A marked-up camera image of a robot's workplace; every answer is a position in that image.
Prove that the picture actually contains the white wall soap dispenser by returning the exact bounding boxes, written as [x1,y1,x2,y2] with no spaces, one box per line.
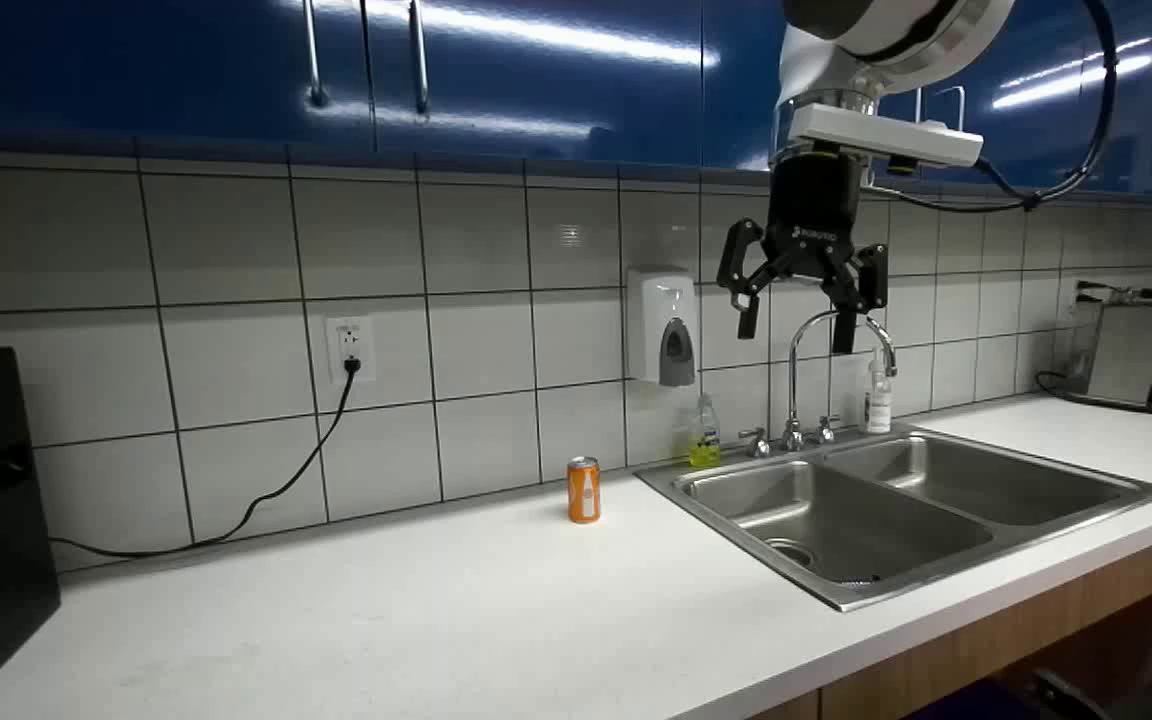
[624,274,702,392]

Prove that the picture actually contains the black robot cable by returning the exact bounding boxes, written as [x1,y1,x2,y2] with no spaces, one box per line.
[868,0,1125,217]

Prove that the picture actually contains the black power cord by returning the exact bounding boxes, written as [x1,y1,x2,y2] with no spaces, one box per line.
[48,353,367,559]

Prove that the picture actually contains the stainless steel double sink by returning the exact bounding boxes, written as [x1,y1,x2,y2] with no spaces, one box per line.
[637,427,1152,618]

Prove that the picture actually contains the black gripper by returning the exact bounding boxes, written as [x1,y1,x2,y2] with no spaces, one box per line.
[715,147,891,361]

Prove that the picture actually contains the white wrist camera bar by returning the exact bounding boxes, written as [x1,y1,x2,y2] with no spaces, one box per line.
[784,99,989,172]

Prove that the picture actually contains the silver coffee machine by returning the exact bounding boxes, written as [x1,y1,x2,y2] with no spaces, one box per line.
[1070,277,1152,426]

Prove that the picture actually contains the small white bottle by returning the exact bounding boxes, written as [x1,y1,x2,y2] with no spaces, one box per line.
[862,355,894,438]

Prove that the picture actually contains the orange soda can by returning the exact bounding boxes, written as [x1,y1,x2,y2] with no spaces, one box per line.
[562,452,605,527]

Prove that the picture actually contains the metal cabinet handle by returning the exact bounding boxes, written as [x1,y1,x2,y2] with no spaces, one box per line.
[910,80,972,137]
[298,0,334,113]
[402,0,437,121]

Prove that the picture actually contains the white wall power outlet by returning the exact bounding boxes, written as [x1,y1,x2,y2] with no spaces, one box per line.
[325,314,379,386]

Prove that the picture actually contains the chrome sink faucet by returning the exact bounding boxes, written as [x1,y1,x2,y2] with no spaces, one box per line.
[731,304,902,461]

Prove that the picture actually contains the blue glossy cabinet door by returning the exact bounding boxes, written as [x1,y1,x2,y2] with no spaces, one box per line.
[966,0,1152,206]
[702,0,972,192]
[0,0,373,167]
[363,0,710,179]

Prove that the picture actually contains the wooden lower cabinet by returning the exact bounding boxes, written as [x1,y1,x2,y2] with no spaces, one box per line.
[749,521,1152,720]

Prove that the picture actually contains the green dish soap bottle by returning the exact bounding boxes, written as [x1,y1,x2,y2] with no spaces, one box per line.
[674,392,727,472]

